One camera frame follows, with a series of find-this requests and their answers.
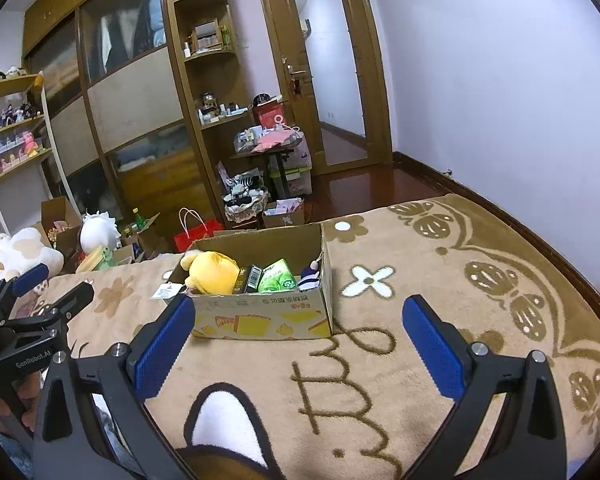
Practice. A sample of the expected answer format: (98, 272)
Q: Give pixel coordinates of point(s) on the yellow plush dog pouch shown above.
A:
(212, 272)

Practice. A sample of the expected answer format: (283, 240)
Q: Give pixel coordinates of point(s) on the black tissue pack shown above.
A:
(247, 280)

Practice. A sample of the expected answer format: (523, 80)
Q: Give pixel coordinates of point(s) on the round white plush toy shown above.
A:
(100, 232)

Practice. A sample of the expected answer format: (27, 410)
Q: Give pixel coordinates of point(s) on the zebra plush toy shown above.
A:
(245, 185)

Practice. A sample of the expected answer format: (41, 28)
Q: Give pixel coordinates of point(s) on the purple plush toy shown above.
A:
(310, 277)

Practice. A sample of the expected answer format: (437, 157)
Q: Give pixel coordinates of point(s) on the small cluttered side table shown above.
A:
(277, 160)

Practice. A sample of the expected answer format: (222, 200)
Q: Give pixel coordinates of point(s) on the red square box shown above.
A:
(270, 110)

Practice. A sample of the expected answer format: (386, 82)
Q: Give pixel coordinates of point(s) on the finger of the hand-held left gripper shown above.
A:
(72, 298)
(30, 276)

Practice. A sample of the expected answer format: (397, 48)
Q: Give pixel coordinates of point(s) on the lace trimmed basket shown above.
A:
(245, 212)

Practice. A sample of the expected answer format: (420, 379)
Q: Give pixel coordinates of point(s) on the wooden wardrobe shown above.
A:
(130, 100)

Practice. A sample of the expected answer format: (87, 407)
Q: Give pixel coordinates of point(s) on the wooden corner shelf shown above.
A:
(205, 55)

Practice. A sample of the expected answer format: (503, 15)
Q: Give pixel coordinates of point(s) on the tall brown cardboard box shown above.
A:
(55, 210)

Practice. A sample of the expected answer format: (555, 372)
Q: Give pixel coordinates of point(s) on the small open cardboard box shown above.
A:
(140, 247)

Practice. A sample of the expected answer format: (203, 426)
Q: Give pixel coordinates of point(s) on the white paper tag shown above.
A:
(167, 290)

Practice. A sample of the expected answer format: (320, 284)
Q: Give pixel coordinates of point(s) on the green tissue pack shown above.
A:
(277, 280)

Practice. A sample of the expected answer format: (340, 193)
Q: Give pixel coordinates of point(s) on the red gift bag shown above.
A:
(200, 236)

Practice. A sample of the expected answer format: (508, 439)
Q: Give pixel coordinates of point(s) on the white storage box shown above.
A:
(300, 165)

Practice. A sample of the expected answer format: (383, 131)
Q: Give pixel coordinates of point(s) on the wooden door with glass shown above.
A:
(280, 35)

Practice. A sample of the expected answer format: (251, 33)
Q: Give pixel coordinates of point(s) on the person's left hand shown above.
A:
(29, 397)

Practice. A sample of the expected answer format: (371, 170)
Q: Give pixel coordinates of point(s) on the low cardboard box with papers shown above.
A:
(282, 217)

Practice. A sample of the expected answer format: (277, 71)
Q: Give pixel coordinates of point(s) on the row of small figurines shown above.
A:
(10, 115)

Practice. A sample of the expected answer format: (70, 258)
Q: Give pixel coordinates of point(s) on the white display shelf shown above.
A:
(10, 85)

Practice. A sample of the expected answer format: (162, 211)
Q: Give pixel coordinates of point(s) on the green bottle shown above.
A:
(139, 220)

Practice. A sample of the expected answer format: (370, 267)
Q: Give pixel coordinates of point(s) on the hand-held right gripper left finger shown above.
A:
(165, 350)

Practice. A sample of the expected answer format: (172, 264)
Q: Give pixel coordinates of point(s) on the green frog plush toy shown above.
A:
(100, 257)

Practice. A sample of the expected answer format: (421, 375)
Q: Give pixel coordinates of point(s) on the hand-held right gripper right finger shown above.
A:
(432, 350)

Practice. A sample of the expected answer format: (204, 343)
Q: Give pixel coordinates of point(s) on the large white plush toy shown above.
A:
(25, 255)

